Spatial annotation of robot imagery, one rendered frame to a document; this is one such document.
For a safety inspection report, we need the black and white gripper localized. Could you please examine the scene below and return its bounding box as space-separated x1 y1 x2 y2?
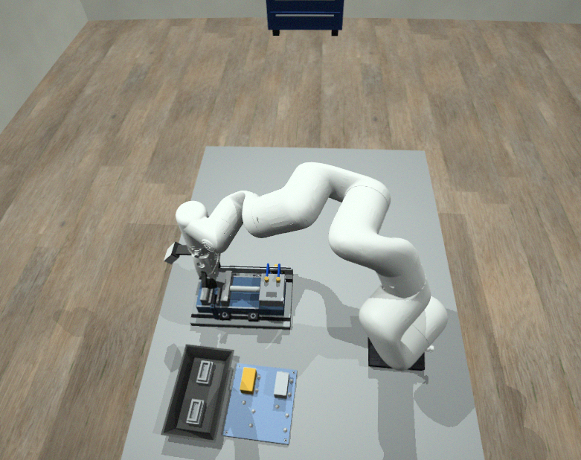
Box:
189 251 221 289

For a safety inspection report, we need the yellow rectangular block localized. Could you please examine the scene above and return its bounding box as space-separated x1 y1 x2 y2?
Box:
240 368 257 394

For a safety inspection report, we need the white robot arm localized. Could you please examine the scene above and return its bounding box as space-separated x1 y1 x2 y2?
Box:
164 162 448 371

